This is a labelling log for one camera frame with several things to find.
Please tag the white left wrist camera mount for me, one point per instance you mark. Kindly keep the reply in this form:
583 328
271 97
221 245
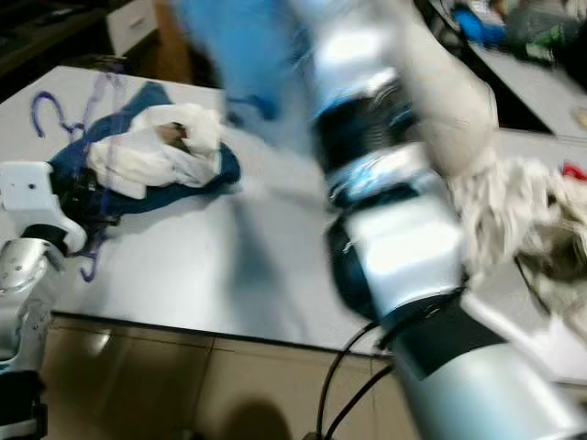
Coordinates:
32 192

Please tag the white crumpled garment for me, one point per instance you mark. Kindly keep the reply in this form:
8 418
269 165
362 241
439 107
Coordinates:
147 165

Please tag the purple plastic hanger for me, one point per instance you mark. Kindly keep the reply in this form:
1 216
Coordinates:
39 115

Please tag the dark blue garment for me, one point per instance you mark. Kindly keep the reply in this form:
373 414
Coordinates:
211 174

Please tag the cream fleece jacket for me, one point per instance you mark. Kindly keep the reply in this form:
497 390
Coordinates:
449 101

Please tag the grey white bag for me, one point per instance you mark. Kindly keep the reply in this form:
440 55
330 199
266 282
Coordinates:
546 26

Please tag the white drawer unit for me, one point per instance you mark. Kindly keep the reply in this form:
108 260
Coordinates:
133 26

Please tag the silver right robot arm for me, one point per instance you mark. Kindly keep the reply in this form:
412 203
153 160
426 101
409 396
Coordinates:
404 247

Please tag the brown wooden cabinet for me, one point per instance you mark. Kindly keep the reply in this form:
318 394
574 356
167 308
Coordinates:
179 41

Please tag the white printed shirt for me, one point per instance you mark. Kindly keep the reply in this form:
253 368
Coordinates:
504 202

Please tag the light grey table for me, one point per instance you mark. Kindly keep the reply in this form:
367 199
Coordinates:
220 275

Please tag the blue box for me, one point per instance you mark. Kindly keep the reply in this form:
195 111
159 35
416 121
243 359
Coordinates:
481 26

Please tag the red garment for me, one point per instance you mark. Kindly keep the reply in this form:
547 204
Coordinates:
573 170

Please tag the beige stitched garment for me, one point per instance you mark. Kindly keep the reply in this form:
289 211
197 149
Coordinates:
555 261

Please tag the grey long table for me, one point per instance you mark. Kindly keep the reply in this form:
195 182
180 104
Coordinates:
532 87

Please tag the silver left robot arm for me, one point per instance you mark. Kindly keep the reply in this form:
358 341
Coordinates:
23 302

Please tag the light blue garment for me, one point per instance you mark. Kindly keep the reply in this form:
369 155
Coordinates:
238 46

